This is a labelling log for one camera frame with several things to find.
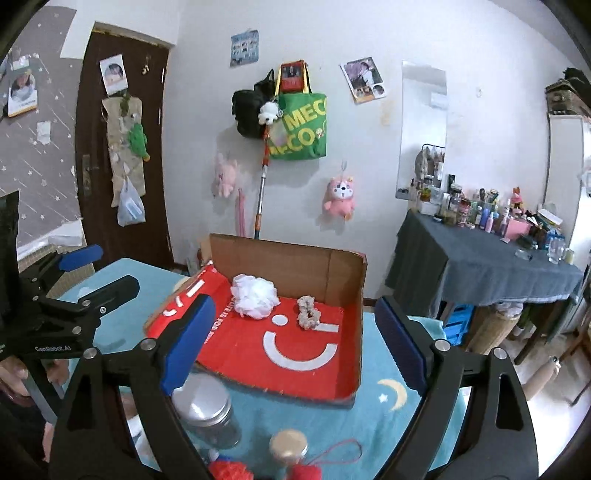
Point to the small glass jar cork lid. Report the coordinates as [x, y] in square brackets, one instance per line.
[288, 444]

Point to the small panda plush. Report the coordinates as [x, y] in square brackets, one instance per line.
[268, 113]

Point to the wall calendar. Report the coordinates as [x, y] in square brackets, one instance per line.
[22, 92]

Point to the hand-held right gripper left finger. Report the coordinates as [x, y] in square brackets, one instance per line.
[189, 344]

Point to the pink stick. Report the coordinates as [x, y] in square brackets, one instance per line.
[241, 212]

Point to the blue plastic crate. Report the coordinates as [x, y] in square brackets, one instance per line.
[458, 325]

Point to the blue wall poster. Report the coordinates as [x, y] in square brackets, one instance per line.
[244, 48]

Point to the photo wall poster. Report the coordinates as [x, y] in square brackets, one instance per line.
[364, 78]

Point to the black cloth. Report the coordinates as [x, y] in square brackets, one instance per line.
[577, 76]

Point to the pink bunny plush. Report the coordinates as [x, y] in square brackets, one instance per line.
[225, 175]

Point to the green tote bag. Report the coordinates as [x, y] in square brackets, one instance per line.
[300, 129]

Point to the brown door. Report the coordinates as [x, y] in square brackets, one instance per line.
[154, 184]

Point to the white refrigerator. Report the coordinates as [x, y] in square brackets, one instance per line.
[565, 161]

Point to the glass jar with metal lid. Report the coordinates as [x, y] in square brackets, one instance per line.
[203, 400]

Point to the green plush toy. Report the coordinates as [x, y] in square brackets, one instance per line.
[137, 141]

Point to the wall mirror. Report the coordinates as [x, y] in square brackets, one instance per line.
[422, 120]

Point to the person's left hand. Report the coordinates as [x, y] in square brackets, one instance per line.
[13, 376]

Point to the photo on door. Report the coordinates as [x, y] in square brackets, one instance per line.
[113, 74]

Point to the beige hanging cloth organizer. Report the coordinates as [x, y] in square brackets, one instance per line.
[117, 152]

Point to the wooden stool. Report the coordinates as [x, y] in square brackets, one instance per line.
[572, 341]

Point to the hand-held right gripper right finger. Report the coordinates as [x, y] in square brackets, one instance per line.
[400, 344]

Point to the black bag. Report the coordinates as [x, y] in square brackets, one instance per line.
[247, 110]

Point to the red mesh bath pouf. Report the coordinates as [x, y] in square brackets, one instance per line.
[229, 470]

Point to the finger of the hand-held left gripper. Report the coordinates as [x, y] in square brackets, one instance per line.
[83, 257]
[115, 288]

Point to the red cardboard box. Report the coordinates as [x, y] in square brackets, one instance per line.
[258, 355]

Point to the clear plastic bag on door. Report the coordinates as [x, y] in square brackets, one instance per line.
[130, 207]

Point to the pink dog plush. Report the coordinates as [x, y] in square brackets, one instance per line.
[340, 196]

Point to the group of cosmetic bottles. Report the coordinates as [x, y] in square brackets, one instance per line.
[480, 214]

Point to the beige scrunchie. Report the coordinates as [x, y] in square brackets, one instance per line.
[308, 314]

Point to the table with grey cloth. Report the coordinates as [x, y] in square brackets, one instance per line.
[485, 272]

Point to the white mesh bath pouf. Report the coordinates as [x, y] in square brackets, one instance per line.
[254, 295]

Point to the patterned storage box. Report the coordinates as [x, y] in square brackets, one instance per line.
[565, 99]

